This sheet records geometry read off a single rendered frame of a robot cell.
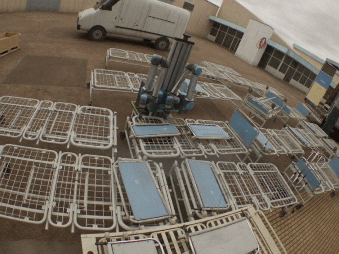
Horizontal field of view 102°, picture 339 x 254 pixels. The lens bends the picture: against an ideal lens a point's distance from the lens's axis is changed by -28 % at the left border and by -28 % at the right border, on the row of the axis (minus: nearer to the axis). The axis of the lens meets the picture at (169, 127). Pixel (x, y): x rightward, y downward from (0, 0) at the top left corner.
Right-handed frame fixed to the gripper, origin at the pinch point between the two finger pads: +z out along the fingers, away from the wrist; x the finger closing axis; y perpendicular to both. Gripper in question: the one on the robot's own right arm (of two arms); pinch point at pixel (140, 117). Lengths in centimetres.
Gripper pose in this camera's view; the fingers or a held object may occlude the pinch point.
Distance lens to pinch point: 274.4
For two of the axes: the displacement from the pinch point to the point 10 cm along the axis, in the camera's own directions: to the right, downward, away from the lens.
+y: 8.5, -0.3, 5.3
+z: -2.2, 8.9, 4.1
